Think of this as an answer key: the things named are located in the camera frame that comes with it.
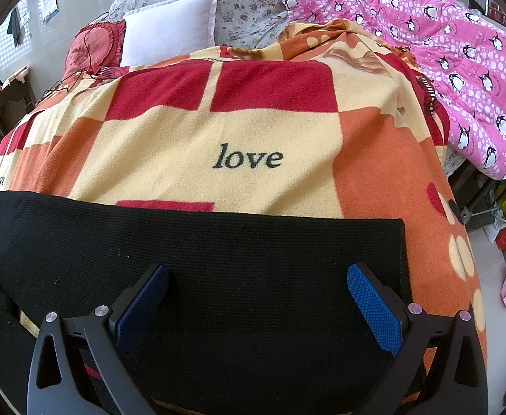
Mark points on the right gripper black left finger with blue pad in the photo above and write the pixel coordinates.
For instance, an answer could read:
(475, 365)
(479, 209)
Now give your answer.
(109, 332)

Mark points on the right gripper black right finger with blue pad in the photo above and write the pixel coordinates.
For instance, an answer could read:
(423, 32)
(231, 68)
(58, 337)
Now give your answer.
(437, 365)

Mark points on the black knit pants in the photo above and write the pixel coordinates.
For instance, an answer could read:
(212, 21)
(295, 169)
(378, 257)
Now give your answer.
(252, 315)

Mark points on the orange red love blanket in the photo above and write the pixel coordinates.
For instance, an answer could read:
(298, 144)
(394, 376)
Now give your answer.
(327, 122)

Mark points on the pink penguin quilt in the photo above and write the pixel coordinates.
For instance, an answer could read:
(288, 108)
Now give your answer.
(462, 54)

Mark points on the red ruffled cushion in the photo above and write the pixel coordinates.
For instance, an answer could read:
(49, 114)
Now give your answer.
(96, 45)

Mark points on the white square pillow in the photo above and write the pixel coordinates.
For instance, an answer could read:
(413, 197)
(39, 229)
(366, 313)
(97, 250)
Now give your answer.
(167, 29)

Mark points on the dark cloth hanging on wall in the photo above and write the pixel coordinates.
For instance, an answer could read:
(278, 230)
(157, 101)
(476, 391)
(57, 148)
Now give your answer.
(14, 28)

